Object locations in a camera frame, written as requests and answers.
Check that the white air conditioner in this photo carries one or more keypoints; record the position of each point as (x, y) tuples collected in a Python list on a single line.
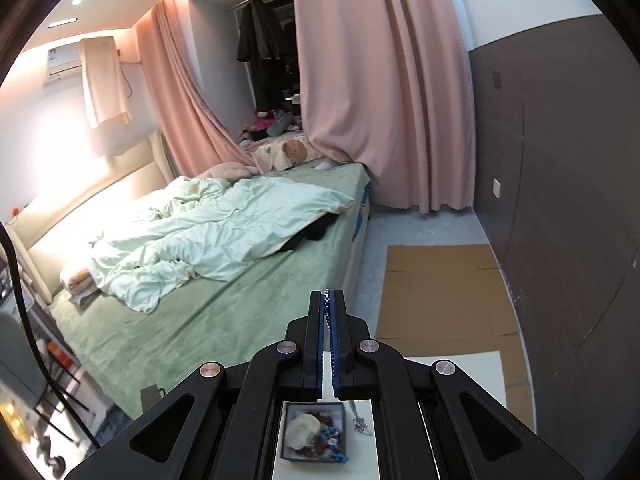
[(62, 62)]

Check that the pink curtain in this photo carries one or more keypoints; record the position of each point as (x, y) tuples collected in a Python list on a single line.
[(375, 85), (175, 85)]

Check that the black garment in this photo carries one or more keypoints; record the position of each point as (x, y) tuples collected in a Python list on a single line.
[(315, 230)]

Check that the dark fluffy rug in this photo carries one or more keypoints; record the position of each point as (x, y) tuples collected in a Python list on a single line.
[(112, 422)]

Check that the black jewelry box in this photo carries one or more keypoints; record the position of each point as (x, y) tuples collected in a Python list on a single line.
[(295, 410)]

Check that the beige hanging towel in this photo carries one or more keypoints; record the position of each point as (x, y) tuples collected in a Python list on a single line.
[(105, 85)]

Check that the white table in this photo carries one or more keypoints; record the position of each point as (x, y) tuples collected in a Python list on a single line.
[(480, 375)]

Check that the light green duvet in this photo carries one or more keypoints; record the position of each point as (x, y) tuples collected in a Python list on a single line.
[(210, 240)]

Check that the flattened cardboard sheet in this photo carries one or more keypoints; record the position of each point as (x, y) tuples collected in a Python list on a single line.
[(440, 300)]

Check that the black dumbbell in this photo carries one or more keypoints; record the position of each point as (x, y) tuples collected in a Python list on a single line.
[(52, 452)]

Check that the white wall socket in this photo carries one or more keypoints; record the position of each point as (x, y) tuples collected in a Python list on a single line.
[(496, 188)]

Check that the pile of plush toys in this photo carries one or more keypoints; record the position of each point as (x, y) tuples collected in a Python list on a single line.
[(265, 127)]

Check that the bed with green sheet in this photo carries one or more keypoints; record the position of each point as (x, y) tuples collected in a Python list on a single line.
[(175, 320)]

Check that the dark hanging clothes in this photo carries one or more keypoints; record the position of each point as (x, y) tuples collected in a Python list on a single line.
[(260, 40)]

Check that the pink pillow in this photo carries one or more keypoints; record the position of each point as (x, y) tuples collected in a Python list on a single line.
[(227, 171)]

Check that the folded pink blanket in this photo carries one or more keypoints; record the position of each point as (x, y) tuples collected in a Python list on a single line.
[(77, 282)]

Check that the bear print pillow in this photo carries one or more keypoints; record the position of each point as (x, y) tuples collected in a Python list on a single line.
[(292, 152)]

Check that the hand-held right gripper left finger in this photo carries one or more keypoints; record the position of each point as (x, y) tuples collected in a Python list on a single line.
[(312, 360)]

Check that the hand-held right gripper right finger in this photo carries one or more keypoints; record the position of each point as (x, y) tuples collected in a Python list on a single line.
[(340, 360)]

